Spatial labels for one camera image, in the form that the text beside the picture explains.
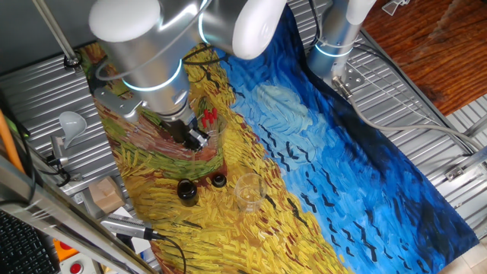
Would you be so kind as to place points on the red bulb glass dropper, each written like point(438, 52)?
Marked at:
point(214, 112)
point(206, 112)
point(211, 118)
point(193, 161)
point(204, 122)

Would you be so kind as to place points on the metal table bracket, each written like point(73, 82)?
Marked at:
point(454, 173)

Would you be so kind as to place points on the white plastic funnel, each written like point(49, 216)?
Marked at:
point(72, 123)

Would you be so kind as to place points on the orange pipe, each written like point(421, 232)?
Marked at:
point(9, 148)

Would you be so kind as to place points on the Van Gogh painting print cloth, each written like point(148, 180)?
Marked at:
point(304, 171)

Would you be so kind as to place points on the dark brown bottle cap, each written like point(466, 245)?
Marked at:
point(219, 180)

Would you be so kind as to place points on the orange box with red button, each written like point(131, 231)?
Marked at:
point(62, 251)

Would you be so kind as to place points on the clear glass dropper beaker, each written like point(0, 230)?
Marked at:
point(217, 141)

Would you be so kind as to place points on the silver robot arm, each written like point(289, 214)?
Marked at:
point(152, 57)

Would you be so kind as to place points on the clear plastic beaker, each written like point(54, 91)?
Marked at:
point(249, 201)

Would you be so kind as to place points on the small cardboard box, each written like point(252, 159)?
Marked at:
point(108, 203)

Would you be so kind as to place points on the grey box with red button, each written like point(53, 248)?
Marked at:
point(76, 268)

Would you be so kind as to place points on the brown glass bottle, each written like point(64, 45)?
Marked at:
point(187, 193)

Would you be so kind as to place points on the metal tripod pole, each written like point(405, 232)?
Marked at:
point(53, 28)

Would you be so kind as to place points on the wrist camera on silver bracket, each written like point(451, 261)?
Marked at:
point(118, 102)

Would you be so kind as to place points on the clear plastic stand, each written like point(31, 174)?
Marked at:
point(392, 7)

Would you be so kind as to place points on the silver depth camera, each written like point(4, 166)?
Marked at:
point(125, 226)

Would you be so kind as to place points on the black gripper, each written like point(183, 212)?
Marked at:
point(179, 127)

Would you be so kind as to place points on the black keyboard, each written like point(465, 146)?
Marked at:
point(19, 251)

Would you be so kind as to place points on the small wooden block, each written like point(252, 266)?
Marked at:
point(107, 184)

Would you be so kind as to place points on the aluminium frame bar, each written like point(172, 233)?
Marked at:
point(57, 211)

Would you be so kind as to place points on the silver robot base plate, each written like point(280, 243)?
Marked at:
point(354, 78)

